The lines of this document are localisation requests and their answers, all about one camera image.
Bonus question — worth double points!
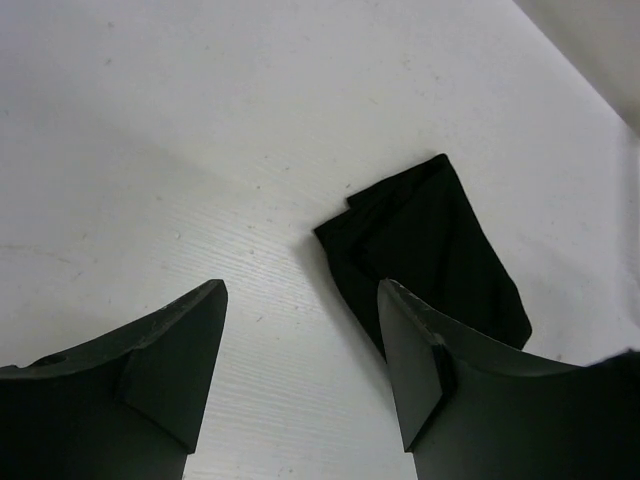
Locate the black tank top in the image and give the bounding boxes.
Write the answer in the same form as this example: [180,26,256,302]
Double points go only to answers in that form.
[314,154,532,351]

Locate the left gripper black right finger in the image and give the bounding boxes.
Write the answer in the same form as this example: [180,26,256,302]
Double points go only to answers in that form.
[378,280,639,479]

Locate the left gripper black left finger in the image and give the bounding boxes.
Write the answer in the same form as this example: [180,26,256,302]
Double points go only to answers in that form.
[1,280,228,479]

